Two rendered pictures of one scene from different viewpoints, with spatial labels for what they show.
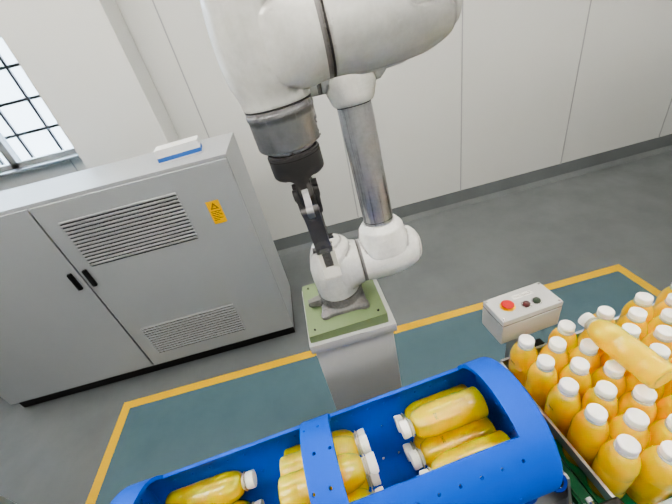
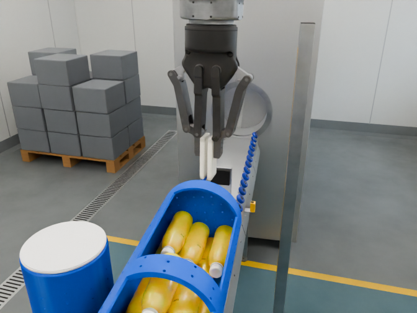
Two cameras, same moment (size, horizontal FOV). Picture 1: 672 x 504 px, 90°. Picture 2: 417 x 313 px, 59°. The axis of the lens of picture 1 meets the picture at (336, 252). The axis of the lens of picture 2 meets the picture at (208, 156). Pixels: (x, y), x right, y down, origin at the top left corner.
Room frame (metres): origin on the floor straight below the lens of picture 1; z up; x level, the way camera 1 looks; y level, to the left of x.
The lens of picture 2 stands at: (0.64, -0.51, 1.82)
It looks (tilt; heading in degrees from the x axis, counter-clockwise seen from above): 24 degrees down; 108
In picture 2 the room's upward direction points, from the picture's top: straight up
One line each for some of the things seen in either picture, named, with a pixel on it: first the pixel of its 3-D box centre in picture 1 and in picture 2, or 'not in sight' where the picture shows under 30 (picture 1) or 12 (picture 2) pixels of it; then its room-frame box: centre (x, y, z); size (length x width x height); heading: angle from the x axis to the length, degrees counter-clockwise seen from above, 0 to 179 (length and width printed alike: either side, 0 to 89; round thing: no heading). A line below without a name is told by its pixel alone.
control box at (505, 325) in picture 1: (520, 312); not in sight; (0.69, -0.52, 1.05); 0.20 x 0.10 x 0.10; 97
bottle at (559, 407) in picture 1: (561, 408); not in sight; (0.41, -0.46, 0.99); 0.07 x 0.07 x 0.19
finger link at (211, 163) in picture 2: not in sight; (212, 156); (0.48, 0.02, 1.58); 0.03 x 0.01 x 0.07; 90
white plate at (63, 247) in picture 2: not in sight; (64, 244); (-0.14, 0.33, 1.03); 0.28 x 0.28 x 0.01
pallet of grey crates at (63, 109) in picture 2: not in sight; (80, 106); (-2.05, 3.02, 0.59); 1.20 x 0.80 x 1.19; 2
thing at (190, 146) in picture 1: (179, 149); not in sight; (2.04, 0.74, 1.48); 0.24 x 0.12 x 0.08; 100
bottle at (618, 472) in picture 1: (614, 467); not in sight; (0.27, -0.48, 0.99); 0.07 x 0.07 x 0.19
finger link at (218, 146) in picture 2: not in sight; (223, 142); (0.50, 0.02, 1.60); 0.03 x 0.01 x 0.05; 0
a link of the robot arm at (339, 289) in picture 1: (334, 263); not in sight; (0.97, 0.01, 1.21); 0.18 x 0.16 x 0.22; 89
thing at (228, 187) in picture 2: not in sight; (220, 182); (0.23, 0.97, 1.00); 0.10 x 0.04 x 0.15; 7
